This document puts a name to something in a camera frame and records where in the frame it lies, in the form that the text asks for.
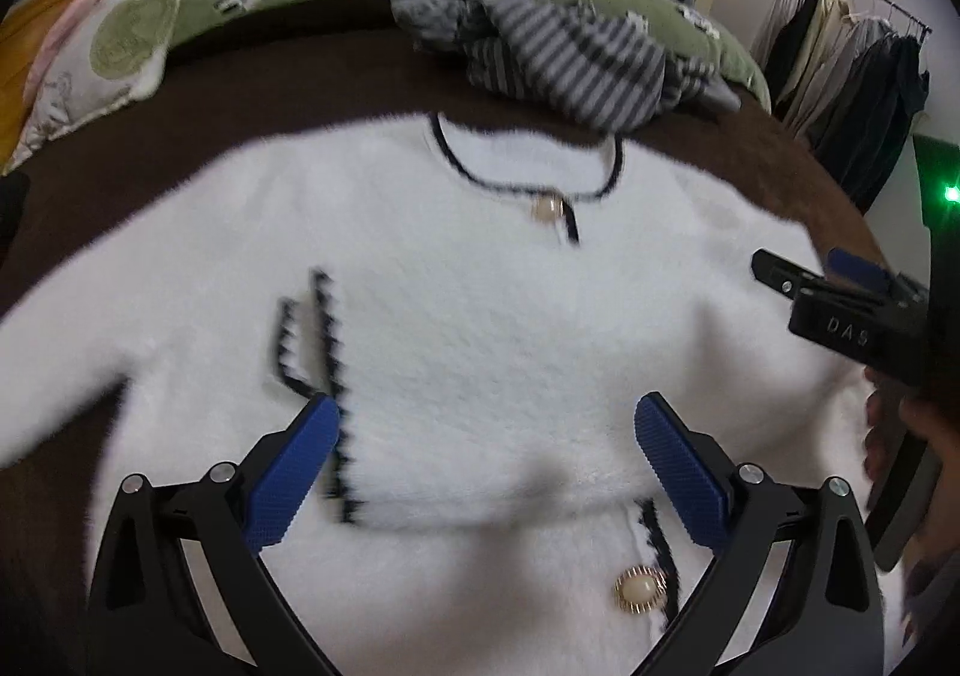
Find white fuzzy cardigan black trim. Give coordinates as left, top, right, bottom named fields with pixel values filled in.
left=2, top=116, right=867, bottom=674

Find hanging dark clothes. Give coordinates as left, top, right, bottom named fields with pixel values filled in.
left=752, top=0, right=931, bottom=213

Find pink pillow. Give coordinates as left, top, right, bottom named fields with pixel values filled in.
left=23, top=0, right=99, bottom=107

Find person's right hand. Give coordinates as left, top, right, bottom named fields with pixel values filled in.
left=898, top=396, right=958, bottom=642

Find white pillow green heart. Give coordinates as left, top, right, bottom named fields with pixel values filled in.
left=3, top=0, right=184, bottom=172

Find wooden headboard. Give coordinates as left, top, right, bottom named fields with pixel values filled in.
left=0, top=0, right=71, bottom=164

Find grey striped garment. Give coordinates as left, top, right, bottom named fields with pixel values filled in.
left=391, top=0, right=740, bottom=135

